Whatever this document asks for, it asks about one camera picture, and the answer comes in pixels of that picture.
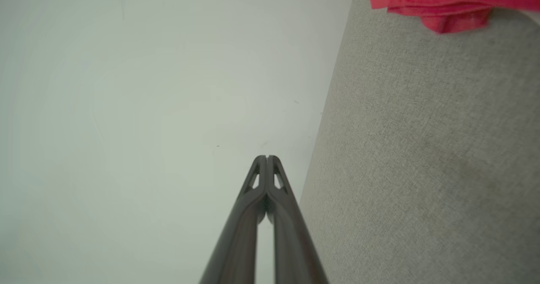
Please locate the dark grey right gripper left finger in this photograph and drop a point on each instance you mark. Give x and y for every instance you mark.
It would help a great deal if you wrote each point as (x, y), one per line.
(238, 250)

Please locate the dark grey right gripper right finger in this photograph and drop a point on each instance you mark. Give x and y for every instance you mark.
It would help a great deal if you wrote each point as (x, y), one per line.
(295, 250)

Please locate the grey fabric mat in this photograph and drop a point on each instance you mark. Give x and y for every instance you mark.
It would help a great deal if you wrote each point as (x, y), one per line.
(422, 149)

